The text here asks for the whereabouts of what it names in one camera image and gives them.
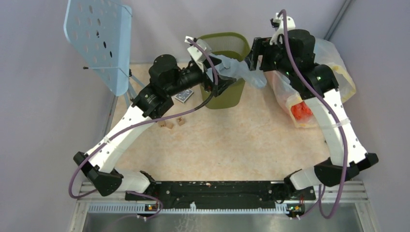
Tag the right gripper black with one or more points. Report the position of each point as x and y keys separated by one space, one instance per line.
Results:
x=260 y=45

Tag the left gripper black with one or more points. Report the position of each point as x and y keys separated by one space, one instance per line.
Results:
x=220 y=83

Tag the blue plastic trash bag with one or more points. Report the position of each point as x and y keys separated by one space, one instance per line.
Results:
x=232 y=68

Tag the green mesh trash bin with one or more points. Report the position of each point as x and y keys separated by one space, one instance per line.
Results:
x=231 y=45

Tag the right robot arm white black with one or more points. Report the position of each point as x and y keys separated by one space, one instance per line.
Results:
x=295 y=55

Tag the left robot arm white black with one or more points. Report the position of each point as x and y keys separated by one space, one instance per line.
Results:
x=149 y=106

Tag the blue playing card box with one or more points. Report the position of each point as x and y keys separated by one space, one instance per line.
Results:
x=184 y=95

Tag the wooden letter tile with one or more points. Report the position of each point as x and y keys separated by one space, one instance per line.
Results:
x=180 y=121
x=161 y=123

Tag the plain wooden tile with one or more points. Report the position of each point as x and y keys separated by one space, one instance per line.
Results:
x=170 y=125

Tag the light blue music stand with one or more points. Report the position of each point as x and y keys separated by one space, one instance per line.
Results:
x=100 y=31

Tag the white toothed rack strip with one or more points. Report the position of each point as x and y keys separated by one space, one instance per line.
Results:
x=141 y=208

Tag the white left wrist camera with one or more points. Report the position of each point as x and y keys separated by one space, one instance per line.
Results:
x=196 y=54

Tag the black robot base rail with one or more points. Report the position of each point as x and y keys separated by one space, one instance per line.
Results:
x=226 y=194

